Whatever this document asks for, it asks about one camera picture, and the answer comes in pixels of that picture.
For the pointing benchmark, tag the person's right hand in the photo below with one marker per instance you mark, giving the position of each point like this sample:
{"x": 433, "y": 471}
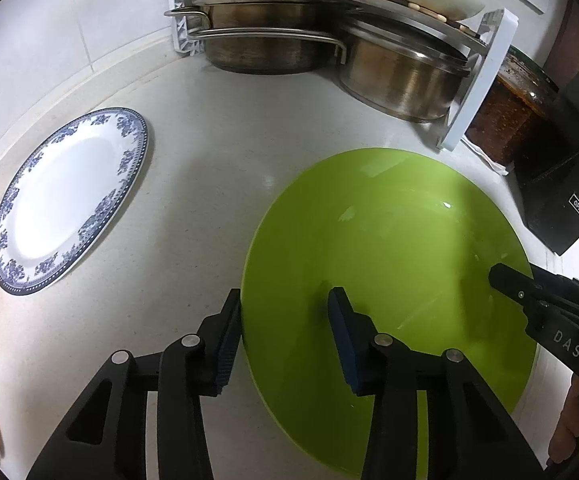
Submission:
{"x": 572, "y": 425}

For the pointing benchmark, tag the wooden bead trivet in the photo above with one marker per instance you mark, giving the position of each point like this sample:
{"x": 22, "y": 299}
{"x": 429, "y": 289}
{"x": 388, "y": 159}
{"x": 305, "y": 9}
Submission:
{"x": 419, "y": 10}

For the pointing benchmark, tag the glass jar of brown sauce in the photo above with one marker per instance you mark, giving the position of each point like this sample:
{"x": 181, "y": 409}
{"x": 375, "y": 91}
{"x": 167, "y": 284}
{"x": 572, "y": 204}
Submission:
{"x": 504, "y": 115}

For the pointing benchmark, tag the white and steel pot rack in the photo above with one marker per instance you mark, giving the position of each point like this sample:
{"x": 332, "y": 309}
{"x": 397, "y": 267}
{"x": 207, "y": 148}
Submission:
{"x": 479, "y": 85}

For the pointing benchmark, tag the round steel pot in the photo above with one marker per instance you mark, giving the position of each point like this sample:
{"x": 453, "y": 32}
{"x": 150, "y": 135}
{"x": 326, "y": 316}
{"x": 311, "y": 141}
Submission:
{"x": 394, "y": 80}

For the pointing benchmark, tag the black knife block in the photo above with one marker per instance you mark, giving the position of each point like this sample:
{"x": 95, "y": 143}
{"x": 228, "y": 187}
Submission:
{"x": 554, "y": 195}

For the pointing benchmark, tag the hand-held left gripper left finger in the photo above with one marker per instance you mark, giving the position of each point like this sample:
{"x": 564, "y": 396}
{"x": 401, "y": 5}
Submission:
{"x": 227, "y": 345}

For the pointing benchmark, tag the white folded paper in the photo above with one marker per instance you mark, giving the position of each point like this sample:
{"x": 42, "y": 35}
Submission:
{"x": 489, "y": 157}

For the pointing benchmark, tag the green plate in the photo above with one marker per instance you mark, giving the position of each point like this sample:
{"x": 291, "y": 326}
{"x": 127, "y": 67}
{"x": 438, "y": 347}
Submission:
{"x": 394, "y": 240}

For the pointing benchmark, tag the blue patterned white plate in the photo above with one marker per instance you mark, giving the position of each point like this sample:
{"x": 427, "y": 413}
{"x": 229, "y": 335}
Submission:
{"x": 64, "y": 195}

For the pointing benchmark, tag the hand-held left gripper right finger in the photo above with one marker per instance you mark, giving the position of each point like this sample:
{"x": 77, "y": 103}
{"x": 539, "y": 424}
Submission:
{"x": 342, "y": 330}

